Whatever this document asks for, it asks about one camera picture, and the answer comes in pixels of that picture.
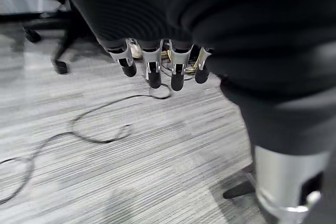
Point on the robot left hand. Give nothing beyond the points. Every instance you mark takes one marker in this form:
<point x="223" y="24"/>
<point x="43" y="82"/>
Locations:
<point x="199" y="11"/>

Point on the white shoe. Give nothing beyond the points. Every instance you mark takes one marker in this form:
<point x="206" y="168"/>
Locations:
<point x="135" y="49"/>

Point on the black office chair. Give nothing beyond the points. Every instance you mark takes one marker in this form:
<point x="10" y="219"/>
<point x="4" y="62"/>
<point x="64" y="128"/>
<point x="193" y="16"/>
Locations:
<point x="47" y="16"/>

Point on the black stand leg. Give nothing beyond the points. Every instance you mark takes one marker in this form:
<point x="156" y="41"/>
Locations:
<point x="240" y="186"/>

